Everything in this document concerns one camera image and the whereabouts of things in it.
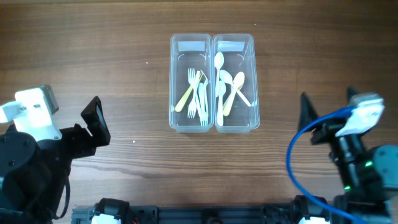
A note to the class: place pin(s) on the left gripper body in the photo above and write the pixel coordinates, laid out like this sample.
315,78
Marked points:
78,145

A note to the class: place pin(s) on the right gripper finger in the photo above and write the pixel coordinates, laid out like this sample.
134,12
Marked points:
308,112
351,93

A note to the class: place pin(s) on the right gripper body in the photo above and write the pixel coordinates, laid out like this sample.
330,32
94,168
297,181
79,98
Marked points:
341,146

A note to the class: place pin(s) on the yellow plastic spoon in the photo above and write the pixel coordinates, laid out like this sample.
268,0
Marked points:
239,78

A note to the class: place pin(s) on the yellow plastic fork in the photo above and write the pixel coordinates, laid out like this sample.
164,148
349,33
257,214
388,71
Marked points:
192,74

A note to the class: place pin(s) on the white plastic spoon thick handle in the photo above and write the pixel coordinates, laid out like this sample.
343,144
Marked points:
221,92

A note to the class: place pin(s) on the white plastic spoon long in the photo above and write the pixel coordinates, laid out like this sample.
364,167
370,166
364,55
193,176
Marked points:
227,78

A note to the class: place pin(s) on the light blue plastic fork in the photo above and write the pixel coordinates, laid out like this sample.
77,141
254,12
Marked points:
201,93

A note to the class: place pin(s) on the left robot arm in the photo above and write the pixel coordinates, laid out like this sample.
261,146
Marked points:
35,174

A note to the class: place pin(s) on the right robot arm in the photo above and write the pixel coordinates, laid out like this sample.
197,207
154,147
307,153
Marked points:
369,176

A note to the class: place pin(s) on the right clear plastic container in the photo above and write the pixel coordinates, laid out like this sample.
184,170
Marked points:
239,56

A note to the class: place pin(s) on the clear plastic container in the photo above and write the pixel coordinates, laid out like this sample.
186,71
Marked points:
190,51
239,56

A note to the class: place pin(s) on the left clear plastic container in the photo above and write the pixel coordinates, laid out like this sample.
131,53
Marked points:
190,51

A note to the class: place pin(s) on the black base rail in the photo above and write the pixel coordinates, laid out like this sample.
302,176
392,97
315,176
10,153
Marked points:
300,210

